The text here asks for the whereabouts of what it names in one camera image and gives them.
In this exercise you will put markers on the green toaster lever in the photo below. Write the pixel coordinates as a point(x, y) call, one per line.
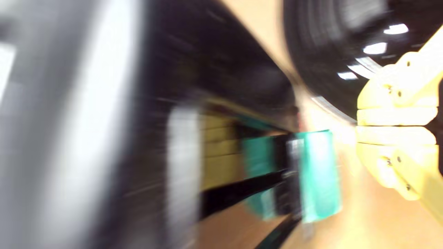
point(320, 173)

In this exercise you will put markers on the black two-slot toaster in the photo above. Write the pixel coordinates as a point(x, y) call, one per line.
point(207, 52)

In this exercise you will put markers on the black round plate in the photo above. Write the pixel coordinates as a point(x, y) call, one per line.
point(322, 41)

